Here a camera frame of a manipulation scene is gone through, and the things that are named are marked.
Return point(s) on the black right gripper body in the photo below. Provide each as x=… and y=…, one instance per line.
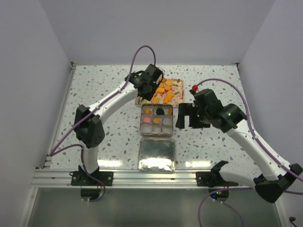
x=199, y=118

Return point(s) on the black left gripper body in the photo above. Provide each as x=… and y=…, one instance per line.
x=154, y=87

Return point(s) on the black round cookie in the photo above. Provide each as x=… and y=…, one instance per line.
x=160, y=111

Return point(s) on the orange flower cookie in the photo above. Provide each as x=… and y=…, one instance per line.
x=156, y=121

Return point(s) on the pink round cookie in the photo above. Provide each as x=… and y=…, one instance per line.
x=147, y=120

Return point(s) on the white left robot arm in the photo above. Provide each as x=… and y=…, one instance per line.
x=88, y=124

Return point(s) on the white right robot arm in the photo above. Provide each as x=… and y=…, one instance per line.
x=274, y=175

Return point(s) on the orange fish cookie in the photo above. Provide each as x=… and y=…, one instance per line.
x=167, y=99

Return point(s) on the orange round cookie front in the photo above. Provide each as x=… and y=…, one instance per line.
x=155, y=100

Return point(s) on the orange round cookie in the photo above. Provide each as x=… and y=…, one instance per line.
x=155, y=100
x=169, y=82

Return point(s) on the white paper cup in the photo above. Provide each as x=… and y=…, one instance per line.
x=157, y=129
x=167, y=120
x=146, y=123
x=160, y=121
x=146, y=129
x=167, y=129

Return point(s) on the floral cookie tray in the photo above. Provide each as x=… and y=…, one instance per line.
x=176, y=91

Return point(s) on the square cookie tin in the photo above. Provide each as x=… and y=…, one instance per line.
x=150, y=110

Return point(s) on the silver tin lid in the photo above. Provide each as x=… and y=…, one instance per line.
x=157, y=155

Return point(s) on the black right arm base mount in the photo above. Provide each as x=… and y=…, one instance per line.
x=213, y=178

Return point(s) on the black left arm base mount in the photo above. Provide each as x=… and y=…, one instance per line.
x=80, y=178

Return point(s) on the aluminium rail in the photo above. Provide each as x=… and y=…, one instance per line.
x=122, y=179

